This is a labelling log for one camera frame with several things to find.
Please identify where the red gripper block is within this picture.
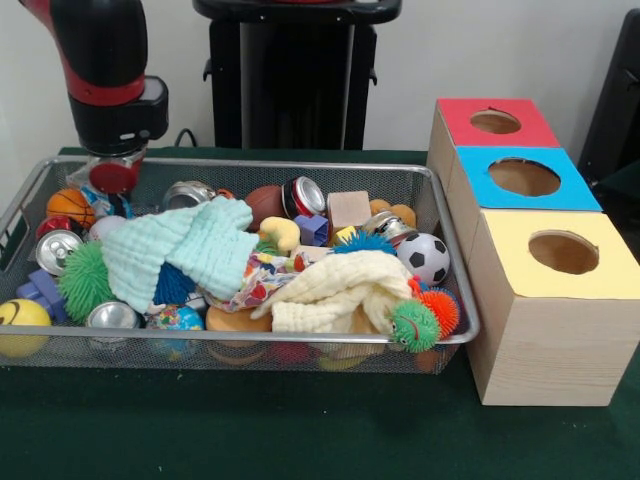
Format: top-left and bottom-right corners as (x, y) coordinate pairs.
(88, 151), (148, 219)

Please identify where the clear blue plastic packet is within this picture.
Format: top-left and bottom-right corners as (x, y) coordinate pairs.
(67, 162), (135, 219)

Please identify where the mint green waffle cloth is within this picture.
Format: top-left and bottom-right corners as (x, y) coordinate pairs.
(101, 195), (261, 314)

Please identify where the colourful polka dot cloth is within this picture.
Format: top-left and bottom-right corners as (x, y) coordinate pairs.
(202, 249), (321, 312)

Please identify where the cream waffle cloth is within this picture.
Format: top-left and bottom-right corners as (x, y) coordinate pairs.
(249, 249), (416, 335)

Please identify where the shallow clear mesh bin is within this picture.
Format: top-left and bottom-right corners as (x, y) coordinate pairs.
(0, 155), (482, 375)

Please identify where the blue globe ball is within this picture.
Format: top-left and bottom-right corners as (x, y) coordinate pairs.
(145, 304), (205, 332)

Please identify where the yellow smiley ball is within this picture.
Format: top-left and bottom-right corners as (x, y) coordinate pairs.
(0, 298), (52, 359)

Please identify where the plain wooden cube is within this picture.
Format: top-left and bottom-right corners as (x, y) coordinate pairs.
(290, 243), (334, 262)

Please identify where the large blue spiky ball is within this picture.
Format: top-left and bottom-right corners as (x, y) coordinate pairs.
(329, 230), (400, 257)

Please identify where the dark green table cloth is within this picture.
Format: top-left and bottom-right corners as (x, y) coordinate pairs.
(594, 164), (640, 241)
(0, 144), (640, 480)

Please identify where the small soccer ball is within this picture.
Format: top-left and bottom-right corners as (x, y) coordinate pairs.
(397, 232), (451, 289)

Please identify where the black chair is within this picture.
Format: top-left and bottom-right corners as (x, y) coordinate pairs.
(577, 7), (640, 189)

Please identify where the black cable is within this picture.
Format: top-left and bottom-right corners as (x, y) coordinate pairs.
(173, 127), (201, 149)

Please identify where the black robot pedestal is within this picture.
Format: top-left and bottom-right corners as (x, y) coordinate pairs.
(192, 0), (404, 151)

